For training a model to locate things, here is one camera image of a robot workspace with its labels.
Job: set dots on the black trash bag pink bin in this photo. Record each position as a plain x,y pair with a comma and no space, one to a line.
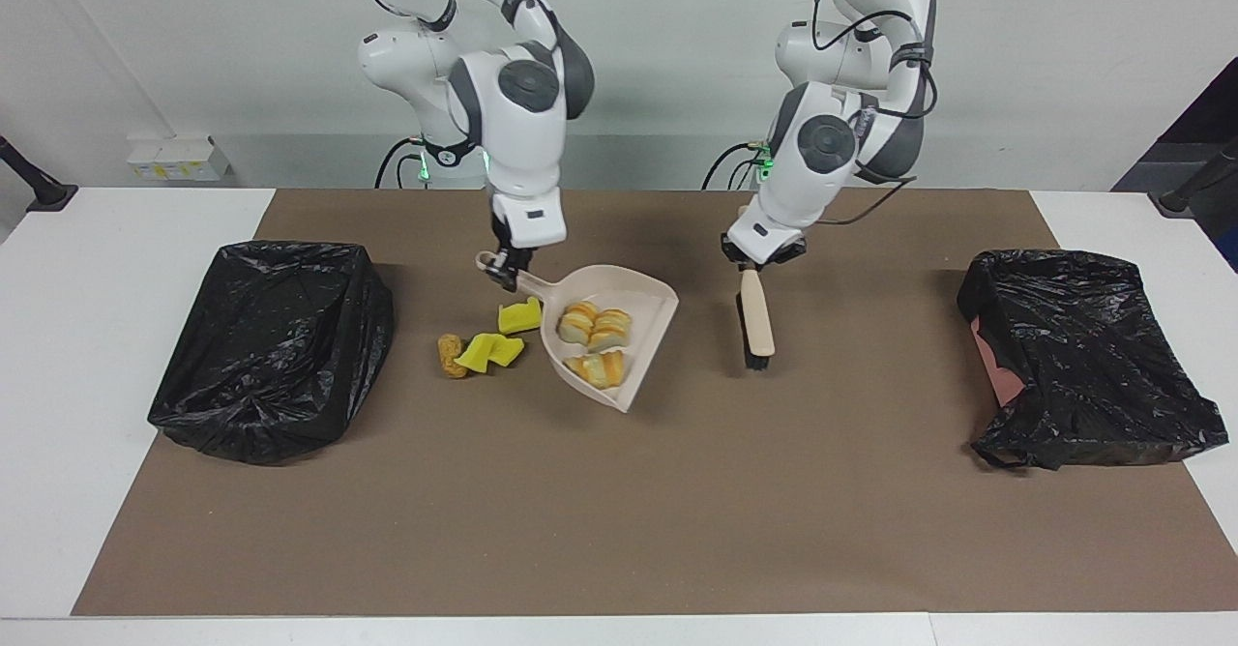
1093,366

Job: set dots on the brown cork lump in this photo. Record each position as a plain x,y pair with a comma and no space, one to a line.
451,356

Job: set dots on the pink bin rim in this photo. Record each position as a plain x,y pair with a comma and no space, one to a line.
996,366

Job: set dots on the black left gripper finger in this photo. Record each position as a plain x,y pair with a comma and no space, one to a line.
733,251

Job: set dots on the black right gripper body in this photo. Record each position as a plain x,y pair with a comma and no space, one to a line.
515,254

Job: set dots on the beige hand brush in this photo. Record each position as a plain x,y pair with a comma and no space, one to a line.
757,317

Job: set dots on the yellow green sponge piece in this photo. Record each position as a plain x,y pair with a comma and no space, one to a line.
477,354

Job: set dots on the dark cabinet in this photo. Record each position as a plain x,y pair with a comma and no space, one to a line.
1209,124

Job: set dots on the orange striped croissant piece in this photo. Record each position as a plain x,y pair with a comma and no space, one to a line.
598,370

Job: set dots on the black camera stand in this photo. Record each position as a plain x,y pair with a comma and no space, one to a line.
1185,199
44,191

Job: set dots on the beige plastic dustpan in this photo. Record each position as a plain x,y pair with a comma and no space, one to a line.
648,337

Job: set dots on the white wall socket box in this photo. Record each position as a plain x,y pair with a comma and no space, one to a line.
179,162

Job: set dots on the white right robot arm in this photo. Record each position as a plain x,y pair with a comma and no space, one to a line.
517,143

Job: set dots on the brown table mat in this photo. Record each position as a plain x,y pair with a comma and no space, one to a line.
580,511

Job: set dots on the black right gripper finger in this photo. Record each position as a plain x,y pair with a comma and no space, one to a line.
522,278
499,274

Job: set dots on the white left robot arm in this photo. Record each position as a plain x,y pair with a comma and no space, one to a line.
822,162

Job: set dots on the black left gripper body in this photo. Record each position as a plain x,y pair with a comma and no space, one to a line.
791,252

